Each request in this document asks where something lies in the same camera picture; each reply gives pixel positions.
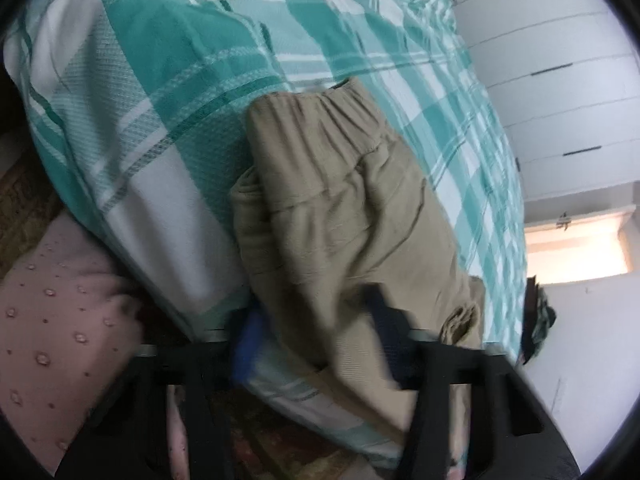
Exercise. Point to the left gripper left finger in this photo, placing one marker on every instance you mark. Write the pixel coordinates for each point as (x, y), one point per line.
(210, 389)

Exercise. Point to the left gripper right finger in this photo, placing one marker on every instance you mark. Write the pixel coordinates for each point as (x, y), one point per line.
(511, 435)

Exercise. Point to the khaki pants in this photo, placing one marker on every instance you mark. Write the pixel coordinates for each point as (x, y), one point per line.
(336, 200)

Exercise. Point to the pile of clothes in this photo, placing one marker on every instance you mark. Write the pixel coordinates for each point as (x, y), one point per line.
(538, 319)

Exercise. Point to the pink dotted mat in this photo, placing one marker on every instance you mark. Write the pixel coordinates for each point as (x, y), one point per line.
(79, 400)

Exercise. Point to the white door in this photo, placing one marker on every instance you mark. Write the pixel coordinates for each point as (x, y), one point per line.
(572, 249)

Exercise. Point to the white wardrobe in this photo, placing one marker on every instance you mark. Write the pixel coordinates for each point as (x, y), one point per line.
(564, 79)

